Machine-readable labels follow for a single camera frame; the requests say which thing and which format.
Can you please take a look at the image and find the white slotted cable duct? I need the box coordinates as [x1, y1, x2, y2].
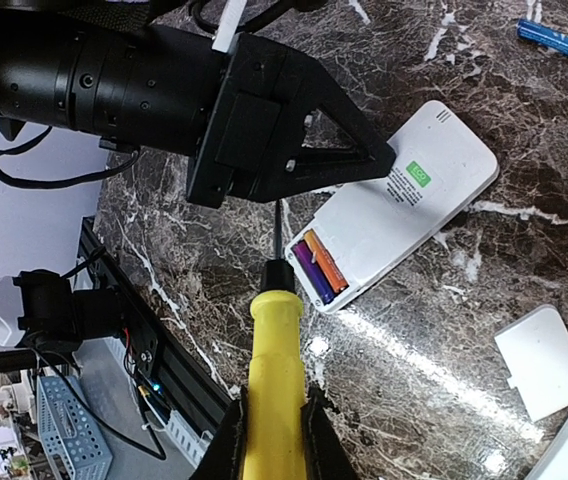
[165, 410, 213, 468]

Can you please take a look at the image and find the white square battery cover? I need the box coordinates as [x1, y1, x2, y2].
[494, 304, 568, 422]

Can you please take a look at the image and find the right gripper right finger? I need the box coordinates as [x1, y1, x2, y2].
[301, 386, 357, 480]

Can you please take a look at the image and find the black front rail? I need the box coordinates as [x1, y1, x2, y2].
[78, 217, 235, 441]

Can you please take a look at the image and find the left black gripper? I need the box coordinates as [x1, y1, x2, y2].
[186, 34, 396, 208]

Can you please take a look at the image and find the grey perforated metal basket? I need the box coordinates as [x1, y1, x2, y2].
[36, 376, 113, 480]

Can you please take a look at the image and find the yellow handled screwdriver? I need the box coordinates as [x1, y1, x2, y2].
[242, 201, 306, 479]

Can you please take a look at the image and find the battery in tcl remote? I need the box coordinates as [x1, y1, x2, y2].
[292, 241, 335, 305]
[303, 229, 349, 294]

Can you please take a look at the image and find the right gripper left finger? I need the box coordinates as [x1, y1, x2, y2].
[194, 387, 248, 480]

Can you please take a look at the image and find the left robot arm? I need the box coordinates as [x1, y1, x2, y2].
[0, 1, 396, 208]

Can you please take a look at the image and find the white TCL air-conditioner remote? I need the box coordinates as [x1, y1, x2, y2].
[285, 100, 499, 313]

